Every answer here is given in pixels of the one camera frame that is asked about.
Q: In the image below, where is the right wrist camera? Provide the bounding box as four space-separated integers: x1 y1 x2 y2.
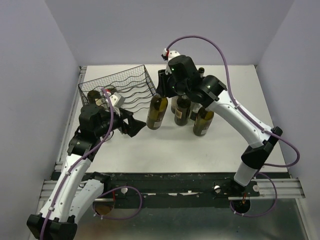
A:
161 48 181 62

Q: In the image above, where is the black mounting rail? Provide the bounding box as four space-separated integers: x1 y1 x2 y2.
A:
74 171 261 210

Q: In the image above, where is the green bottle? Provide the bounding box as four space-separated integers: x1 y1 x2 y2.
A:
198 67 205 78
192 107 215 137
104 85 118 95

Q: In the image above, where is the black wire wine rack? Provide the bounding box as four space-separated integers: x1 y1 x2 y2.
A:
78 65 156 122

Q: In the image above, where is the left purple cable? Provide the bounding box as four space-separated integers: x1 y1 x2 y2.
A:
38 87 143 240

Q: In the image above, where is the dark bottle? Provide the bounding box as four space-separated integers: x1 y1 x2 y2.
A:
174 96 192 126

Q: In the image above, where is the purple cable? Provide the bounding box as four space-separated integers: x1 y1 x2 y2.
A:
38 87 143 240
166 36 301 217

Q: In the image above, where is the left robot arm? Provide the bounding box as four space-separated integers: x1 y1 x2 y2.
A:
26 103 146 240

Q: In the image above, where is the dark bottle front label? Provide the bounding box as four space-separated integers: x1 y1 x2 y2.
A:
87 90 105 108

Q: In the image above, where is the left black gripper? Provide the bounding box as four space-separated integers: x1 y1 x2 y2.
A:
95 105 147 137

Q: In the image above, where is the dark bottle label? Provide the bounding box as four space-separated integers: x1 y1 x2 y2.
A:
146 94 168 130
87 90 105 108

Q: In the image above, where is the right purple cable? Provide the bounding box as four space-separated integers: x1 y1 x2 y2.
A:
166 36 301 217

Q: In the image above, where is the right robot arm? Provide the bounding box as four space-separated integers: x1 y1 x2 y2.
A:
156 50 283 196

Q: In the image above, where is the clear glass bottle front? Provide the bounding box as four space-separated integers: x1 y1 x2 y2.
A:
113 106 121 116

